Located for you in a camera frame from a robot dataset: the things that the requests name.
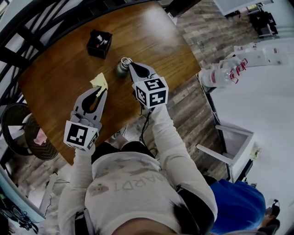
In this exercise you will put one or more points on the metal drink container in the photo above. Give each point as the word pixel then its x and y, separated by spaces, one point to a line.
pixel 121 68

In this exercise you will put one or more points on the small dark wicker basket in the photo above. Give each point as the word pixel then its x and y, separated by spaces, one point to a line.
pixel 39 149

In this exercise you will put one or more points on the person's shoe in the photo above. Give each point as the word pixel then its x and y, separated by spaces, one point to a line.
pixel 120 135

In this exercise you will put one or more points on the pink paper scrap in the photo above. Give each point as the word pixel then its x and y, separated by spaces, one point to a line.
pixel 41 137

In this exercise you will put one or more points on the person's left forearm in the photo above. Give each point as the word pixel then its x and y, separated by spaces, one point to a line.
pixel 81 165

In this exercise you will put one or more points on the yellow cloth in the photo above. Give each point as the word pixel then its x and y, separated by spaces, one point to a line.
pixel 99 80

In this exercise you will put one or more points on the black equipment stand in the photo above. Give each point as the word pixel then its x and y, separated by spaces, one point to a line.
pixel 264 23

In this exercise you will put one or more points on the person's right forearm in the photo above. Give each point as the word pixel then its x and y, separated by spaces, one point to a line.
pixel 164 130

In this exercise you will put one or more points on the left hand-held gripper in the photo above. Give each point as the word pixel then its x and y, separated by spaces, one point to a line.
pixel 77 135

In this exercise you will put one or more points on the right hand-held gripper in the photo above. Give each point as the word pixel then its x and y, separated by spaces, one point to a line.
pixel 151 93

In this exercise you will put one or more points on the person's white shirt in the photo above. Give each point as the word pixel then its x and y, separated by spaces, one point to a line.
pixel 128 188

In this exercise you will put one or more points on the person's black shorts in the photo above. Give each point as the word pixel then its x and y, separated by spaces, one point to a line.
pixel 128 149

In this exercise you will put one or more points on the white chair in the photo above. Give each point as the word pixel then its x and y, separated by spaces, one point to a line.
pixel 236 147

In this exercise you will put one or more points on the black condiment box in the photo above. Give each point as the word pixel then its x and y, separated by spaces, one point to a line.
pixel 98 44

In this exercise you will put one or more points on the pack of clear plastic bottles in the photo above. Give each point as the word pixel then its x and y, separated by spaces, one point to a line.
pixel 218 74

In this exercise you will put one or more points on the white papers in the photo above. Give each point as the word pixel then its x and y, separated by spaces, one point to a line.
pixel 257 55

